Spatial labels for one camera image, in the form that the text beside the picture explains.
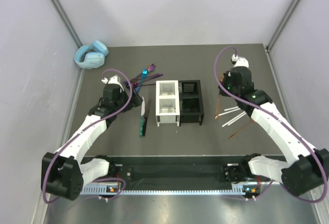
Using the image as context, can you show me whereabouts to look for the blue fork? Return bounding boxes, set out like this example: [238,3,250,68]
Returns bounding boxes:
[136,69,148,93]

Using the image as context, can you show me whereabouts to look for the rainbow spoon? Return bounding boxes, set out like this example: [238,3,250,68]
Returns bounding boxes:
[147,64,156,72]

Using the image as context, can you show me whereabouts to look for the light blue headphones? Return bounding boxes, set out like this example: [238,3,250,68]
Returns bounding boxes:
[74,40,109,69]

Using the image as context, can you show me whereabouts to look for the copper fork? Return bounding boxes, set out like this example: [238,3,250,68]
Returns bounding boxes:
[215,93,221,120]

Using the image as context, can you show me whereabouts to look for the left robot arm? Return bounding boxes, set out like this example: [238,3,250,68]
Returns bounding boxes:
[41,76,143,200]

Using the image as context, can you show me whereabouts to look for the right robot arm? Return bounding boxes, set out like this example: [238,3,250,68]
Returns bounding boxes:
[219,55,328,197]

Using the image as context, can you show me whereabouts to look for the purple fork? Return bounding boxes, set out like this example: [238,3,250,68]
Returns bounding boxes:
[130,73,163,87]

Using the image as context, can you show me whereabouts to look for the black knife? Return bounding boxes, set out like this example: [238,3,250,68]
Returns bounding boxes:
[142,99,152,137]

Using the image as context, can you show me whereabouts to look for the white chopstick upper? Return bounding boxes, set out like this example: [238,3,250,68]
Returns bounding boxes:
[224,106,240,112]

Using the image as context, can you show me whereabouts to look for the white chopstick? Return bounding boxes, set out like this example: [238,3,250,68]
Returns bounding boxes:
[224,106,240,112]
[222,111,246,127]
[218,109,241,117]

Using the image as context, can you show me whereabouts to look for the white chopstick middle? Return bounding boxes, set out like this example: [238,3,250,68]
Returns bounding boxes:
[218,109,241,117]

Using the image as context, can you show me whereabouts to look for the white utensil container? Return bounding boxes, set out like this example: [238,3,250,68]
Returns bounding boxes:
[155,80,180,127]

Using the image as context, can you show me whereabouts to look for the white chopstick lower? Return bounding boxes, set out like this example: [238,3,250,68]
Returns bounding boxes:
[222,111,246,127]

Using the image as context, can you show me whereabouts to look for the copper spoon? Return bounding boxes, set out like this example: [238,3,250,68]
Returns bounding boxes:
[228,119,254,139]

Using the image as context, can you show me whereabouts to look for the black utensil container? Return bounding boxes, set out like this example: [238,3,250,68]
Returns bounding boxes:
[178,80,204,126]

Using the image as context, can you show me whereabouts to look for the white-blade green-handle knife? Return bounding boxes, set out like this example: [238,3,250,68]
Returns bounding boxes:
[139,97,145,137]

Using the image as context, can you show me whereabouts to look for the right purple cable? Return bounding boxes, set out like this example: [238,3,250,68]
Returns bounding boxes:
[213,46,326,204]

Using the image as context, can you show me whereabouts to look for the purple cable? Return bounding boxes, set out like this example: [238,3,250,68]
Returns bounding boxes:
[213,46,326,204]
[42,68,134,204]

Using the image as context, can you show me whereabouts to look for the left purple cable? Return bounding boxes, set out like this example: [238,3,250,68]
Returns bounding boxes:
[42,68,134,204]

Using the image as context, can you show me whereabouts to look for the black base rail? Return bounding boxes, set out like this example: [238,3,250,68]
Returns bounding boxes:
[103,156,257,192]

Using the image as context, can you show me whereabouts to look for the perforated cable duct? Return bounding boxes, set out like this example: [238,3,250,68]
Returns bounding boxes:
[79,184,249,196]

